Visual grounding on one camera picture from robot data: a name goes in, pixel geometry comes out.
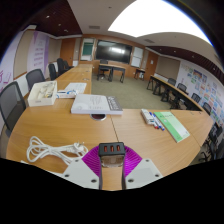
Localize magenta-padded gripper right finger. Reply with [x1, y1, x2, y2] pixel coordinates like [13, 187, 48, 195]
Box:
[121, 146, 164, 191]

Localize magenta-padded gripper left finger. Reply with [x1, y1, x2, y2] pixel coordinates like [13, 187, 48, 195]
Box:
[61, 145, 104, 191]

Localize black charger with orange ports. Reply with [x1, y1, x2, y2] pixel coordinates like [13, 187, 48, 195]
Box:
[98, 142, 127, 168]

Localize red marker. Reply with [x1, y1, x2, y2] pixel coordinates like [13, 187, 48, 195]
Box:
[148, 113, 160, 130]

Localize blue marker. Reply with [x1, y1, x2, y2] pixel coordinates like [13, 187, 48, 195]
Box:
[151, 111, 166, 132]

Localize green booklet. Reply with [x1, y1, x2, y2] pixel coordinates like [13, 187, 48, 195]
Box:
[153, 110, 191, 144]

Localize white whiteboard eraser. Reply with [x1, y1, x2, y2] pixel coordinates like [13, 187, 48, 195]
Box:
[140, 108, 156, 126]

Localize thick white book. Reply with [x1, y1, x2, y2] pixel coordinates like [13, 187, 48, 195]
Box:
[70, 93, 124, 116]

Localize row of black chairs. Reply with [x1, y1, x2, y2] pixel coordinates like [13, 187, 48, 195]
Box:
[166, 77, 224, 161]

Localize white open cardboard box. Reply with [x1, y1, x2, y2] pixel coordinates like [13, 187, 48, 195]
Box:
[27, 80, 58, 108]

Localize white papers with blue packet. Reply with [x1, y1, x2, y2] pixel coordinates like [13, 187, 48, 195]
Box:
[56, 82, 88, 100]

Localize long wooden side table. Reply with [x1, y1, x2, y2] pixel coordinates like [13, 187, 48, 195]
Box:
[148, 74, 204, 113]

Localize black mesh office chair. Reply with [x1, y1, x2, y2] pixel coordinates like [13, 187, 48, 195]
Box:
[25, 68, 46, 92]
[0, 81, 27, 138]

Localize small dark side desk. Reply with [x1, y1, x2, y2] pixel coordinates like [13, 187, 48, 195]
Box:
[134, 68, 147, 81]

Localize brown wooden door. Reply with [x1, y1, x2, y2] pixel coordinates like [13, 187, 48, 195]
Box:
[59, 38, 76, 67]
[144, 50, 160, 82]

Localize dark lectern desk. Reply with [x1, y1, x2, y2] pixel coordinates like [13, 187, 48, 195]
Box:
[96, 63, 127, 84]

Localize group of black office chairs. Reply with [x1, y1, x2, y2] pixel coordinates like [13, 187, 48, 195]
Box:
[47, 57, 75, 82]

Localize plain white whiteboard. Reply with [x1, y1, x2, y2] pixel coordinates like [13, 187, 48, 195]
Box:
[130, 46, 144, 69]

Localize whiteboard with green sheet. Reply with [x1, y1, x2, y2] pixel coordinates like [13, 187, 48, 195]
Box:
[80, 37, 96, 62]

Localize large bright ceiling light panel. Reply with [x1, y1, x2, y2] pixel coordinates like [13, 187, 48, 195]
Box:
[107, 0, 212, 44]

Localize white power strip cable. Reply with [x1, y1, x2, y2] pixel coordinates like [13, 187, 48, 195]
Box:
[26, 135, 89, 166]

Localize round black cable grommet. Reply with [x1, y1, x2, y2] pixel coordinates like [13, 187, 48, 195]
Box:
[90, 113, 108, 122]

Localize colourful wall poster display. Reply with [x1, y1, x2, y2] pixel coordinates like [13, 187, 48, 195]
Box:
[176, 61, 224, 128]

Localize large black wall screen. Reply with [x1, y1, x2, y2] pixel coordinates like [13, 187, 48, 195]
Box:
[95, 39, 133, 65]

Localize narrow purple wall banner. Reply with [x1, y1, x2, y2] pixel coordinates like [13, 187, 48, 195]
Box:
[26, 30, 51, 81]

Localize wide purple wall banner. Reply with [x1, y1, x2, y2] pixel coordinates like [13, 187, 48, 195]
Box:
[0, 31, 24, 94]

